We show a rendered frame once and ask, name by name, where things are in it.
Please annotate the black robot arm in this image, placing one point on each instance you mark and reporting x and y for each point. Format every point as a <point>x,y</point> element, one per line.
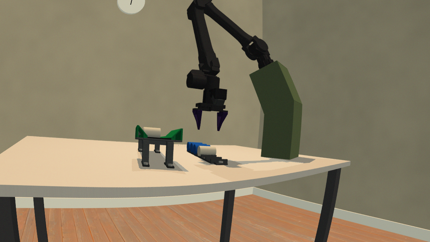
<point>205,77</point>

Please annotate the beige cylinder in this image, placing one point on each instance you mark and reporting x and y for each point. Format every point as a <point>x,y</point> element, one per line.
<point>152,132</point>
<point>207,150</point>

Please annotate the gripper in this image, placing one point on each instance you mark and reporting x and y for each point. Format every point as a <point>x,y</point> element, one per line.
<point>221,115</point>

